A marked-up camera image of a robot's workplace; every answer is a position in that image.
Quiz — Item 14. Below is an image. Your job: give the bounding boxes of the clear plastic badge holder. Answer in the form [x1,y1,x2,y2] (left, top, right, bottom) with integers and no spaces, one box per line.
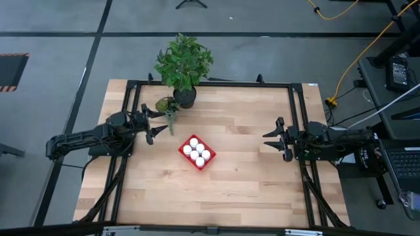
[399,191,420,221]

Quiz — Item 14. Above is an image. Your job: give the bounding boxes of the black stand pole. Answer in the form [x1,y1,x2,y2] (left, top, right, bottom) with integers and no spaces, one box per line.
[367,28,420,68]

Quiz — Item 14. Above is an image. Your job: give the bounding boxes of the white cable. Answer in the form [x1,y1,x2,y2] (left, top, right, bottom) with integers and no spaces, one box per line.
[346,83,420,130]

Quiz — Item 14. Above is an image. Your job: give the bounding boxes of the dark grey side desk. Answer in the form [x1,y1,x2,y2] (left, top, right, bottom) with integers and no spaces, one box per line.
[357,55,420,197]

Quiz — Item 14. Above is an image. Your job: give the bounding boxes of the black orange striped floor mat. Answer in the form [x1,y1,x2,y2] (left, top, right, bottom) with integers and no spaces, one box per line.
[0,52,31,93]

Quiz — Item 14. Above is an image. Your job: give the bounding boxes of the black laptop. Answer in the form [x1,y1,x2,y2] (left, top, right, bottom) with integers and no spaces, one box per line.
[382,144,420,195]

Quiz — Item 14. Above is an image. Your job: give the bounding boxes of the black tripod feet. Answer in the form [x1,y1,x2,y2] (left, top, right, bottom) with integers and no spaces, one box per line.
[175,0,209,10]

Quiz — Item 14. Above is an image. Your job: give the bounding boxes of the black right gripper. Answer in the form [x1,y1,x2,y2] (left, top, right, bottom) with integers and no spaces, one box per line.
[262,117,301,163]

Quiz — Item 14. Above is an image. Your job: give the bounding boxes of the red plastic slotted basket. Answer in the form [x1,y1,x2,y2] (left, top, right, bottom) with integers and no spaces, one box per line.
[178,134,217,171]

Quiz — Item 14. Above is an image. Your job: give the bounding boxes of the tall green plant black pot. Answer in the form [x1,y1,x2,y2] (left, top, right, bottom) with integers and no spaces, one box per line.
[154,32,215,109]

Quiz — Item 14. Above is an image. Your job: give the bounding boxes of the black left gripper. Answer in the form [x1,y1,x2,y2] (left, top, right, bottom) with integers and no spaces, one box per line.
[133,103,169,146]

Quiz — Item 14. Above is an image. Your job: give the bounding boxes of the black bag white lettering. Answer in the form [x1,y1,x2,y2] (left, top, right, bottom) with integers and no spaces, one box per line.
[356,147,385,173]

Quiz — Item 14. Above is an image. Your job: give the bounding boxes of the black aluminium table frame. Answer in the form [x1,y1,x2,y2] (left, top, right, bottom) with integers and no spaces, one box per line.
[77,73,350,230]

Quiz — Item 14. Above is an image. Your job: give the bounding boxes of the yellow extension cable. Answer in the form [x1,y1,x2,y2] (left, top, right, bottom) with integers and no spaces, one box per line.
[325,0,420,108]
[307,0,360,21]

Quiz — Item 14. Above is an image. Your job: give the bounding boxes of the black power brick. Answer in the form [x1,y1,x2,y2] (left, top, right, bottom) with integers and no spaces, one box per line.
[385,58,411,93]

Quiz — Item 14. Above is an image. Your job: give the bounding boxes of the grey chair leg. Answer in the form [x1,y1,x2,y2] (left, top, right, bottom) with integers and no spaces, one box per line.
[0,143,26,158]

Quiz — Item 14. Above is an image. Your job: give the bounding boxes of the black metal crossbar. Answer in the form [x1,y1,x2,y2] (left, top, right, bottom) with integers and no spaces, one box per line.
[0,221,420,236]

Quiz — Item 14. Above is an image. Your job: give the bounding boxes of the small trailing succulent plant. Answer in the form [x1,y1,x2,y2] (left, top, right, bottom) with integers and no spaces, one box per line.
[154,96,181,136]

